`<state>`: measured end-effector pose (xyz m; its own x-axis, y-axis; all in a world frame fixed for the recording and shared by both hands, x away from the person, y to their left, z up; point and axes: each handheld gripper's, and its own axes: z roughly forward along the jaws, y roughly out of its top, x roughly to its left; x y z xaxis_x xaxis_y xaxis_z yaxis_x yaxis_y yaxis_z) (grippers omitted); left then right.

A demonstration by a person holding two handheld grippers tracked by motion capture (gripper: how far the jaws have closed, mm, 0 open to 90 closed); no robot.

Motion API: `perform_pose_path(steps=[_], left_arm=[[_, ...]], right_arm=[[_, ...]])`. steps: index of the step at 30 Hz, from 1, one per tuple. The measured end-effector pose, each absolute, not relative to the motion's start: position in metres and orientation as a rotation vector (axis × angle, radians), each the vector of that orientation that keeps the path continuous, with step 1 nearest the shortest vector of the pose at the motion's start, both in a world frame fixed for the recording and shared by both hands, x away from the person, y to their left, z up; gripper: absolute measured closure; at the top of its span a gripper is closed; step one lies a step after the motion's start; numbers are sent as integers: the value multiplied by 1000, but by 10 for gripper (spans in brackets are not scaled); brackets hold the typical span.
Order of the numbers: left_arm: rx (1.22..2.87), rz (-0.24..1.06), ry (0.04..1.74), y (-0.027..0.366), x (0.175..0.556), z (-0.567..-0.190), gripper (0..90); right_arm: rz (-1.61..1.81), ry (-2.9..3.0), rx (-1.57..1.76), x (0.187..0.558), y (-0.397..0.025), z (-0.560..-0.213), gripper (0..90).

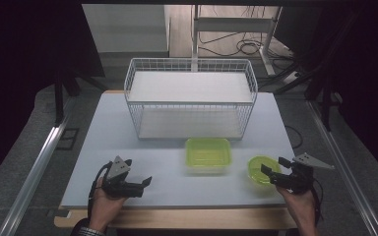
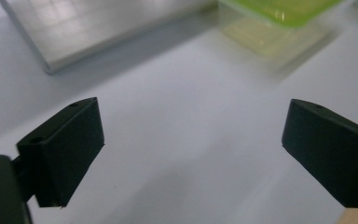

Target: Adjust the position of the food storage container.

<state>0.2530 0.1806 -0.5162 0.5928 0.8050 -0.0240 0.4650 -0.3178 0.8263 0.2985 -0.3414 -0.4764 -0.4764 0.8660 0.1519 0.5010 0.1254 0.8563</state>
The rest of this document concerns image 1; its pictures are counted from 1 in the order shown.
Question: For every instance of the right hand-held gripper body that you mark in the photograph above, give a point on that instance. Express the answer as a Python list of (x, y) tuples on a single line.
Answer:
[(300, 178)]

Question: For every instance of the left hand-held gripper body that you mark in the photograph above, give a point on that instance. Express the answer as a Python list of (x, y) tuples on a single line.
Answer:
[(121, 188)]

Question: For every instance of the person's left hand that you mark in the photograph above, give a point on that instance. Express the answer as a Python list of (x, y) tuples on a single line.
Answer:
[(105, 206)]

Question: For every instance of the person's right hand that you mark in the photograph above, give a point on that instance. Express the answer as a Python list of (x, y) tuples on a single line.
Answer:
[(300, 208)]

